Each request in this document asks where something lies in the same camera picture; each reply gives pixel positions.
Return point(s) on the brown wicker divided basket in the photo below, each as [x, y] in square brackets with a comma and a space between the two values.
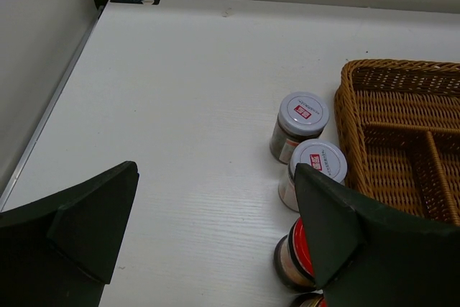
[398, 126]

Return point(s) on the red-lid sauce jar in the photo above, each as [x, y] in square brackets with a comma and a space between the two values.
[292, 260]
[309, 300]

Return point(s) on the far grey-lid spice jar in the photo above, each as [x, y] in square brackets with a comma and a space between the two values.
[301, 116]

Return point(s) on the near grey-lid spice jar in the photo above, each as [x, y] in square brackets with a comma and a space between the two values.
[312, 160]

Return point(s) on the near red-lid sauce jar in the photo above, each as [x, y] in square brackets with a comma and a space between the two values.
[309, 300]

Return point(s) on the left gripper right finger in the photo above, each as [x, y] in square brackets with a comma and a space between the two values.
[365, 253]

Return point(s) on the far red-lid sauce jar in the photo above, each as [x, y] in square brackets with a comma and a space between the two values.
[292, 260]

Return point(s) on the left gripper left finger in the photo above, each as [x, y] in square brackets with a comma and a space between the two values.
[61, 250]

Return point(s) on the grey-lid spice jar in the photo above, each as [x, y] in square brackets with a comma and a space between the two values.
[312, 160]
[301, 116]

